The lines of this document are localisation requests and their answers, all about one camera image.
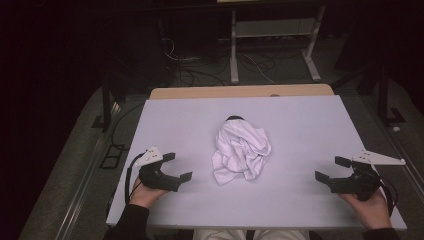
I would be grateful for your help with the person's left leg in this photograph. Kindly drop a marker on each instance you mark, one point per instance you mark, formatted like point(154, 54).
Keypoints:
point(220, 235)

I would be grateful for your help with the person's left hand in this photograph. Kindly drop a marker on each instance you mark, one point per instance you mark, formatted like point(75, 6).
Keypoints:
point(145, 195)

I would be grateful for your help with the person's leg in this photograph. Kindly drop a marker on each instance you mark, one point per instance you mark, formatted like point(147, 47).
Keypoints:
point(283, 235)
point(220, 235)

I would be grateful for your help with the white underwear with black waistband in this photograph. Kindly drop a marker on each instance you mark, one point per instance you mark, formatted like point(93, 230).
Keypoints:
point(241, 150)

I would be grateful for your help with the small white round object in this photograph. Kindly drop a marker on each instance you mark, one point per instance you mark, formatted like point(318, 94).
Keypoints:
point(395, 128)

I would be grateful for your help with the person's right hand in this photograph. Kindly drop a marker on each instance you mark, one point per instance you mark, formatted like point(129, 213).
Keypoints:
point(370, 210)

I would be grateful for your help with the white metal stand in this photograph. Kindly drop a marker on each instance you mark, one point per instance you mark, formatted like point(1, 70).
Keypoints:
point(273, 28)

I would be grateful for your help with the person's right leg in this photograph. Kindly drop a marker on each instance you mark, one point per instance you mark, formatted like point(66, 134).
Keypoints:
point(283, 235)

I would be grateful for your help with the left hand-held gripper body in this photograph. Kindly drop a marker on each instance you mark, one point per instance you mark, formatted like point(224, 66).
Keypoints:
point(156, 178)

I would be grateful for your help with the white board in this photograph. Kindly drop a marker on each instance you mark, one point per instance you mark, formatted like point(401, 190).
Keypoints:
point(300, 200)

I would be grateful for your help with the wooden table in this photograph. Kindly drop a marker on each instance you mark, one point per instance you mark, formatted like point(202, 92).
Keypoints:
point(200, 92)

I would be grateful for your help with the metal floor rail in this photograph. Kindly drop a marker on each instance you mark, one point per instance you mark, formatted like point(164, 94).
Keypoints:
point(83, 183)
point(405, 156)

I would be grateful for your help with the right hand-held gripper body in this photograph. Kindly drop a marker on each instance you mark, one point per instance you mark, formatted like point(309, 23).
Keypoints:
point(361, 183)

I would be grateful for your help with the black metal stand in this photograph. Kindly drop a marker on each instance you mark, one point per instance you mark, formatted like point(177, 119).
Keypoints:
point(107, 106)
point(383, 96)

